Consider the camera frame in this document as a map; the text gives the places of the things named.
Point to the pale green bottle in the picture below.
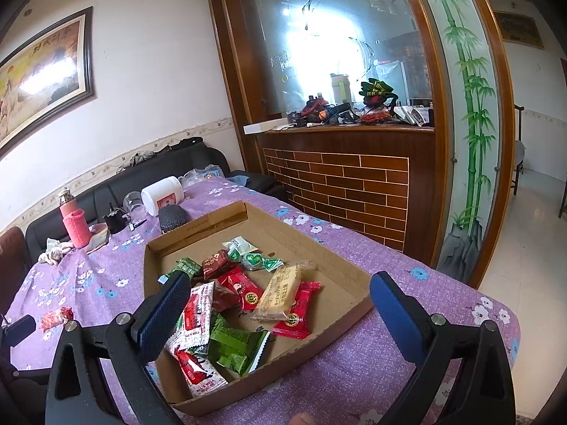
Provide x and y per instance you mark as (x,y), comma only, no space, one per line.
(339,88)

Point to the black cup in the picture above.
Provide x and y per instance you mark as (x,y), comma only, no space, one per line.
(116,223)

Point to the black oval glasses case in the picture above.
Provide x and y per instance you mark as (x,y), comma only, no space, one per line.
(172,218)

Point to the brown red snack packet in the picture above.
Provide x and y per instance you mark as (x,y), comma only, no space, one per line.
(217,263)

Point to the small green snack packet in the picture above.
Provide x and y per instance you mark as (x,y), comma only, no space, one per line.
(188,268)

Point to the bamboo print glass panel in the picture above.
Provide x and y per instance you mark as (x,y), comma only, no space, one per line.
(474,141)

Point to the white plastic jar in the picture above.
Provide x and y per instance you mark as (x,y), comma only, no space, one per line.
(161,197)

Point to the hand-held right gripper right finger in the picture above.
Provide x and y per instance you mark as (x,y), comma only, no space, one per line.
(394,314)

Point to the clear plastic bag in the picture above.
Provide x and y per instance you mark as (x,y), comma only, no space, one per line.
(195,178)

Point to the white green snack packet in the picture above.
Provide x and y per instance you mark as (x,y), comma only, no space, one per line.
(241,245)

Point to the red black tool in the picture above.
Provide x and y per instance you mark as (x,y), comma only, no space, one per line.
(315,107)

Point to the clear green snack packet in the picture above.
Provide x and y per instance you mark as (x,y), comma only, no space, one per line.
(254,261)

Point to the pale green cloth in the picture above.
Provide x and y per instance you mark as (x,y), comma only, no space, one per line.
(55,243)

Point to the clear green-trimmed pastry packet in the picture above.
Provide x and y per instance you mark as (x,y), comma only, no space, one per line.
(272,263)

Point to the wooden partition counter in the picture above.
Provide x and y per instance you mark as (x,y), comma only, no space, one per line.
(336,186)

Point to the person's right hand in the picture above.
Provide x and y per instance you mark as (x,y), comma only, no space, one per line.
(302,419)

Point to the green black gloves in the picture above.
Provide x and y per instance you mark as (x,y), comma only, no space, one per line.
(376,90)

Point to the white flat box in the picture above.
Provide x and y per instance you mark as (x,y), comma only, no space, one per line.
(265,127)

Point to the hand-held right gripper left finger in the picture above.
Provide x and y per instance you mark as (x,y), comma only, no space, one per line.
(164,314)

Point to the beige biscuit packet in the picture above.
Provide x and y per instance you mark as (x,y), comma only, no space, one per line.
(279,292)

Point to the black sofa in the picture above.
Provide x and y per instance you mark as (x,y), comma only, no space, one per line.
(102,195)

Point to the white papers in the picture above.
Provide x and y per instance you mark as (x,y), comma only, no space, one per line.
(412,115)

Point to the pink knitted sleeve bottle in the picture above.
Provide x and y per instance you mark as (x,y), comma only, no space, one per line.
(75,225)

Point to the dark wooden chair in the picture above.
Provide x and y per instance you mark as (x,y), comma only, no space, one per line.
(518,150)

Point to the dark maroon snack packet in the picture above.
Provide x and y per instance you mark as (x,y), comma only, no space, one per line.
(226,301)

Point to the cardboard box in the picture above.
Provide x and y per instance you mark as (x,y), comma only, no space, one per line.
(319,256)

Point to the framed wall painting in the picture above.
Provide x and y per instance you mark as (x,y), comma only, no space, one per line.
(44,79)

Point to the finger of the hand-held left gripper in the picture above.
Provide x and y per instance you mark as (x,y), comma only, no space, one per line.
(17,328)
(22,365)

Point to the brown chair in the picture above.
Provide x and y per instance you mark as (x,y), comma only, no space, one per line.
(11,252)

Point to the clear plastic cup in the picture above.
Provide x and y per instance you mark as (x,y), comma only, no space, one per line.
(132,202)

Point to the black jacket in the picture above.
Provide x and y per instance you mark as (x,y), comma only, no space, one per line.
(177,145)

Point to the small red crinkled candy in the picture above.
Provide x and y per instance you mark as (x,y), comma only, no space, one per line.
(55,318)

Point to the small framed picture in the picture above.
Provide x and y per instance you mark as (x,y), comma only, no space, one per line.
(518,30)

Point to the white cotton glove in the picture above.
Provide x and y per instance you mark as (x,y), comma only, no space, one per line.
(53,254)

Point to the purple floral tablecloth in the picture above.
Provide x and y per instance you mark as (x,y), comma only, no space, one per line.
(354,248)

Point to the white red snack packet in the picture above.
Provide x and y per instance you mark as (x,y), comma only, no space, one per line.
(199,372)
(199,310)

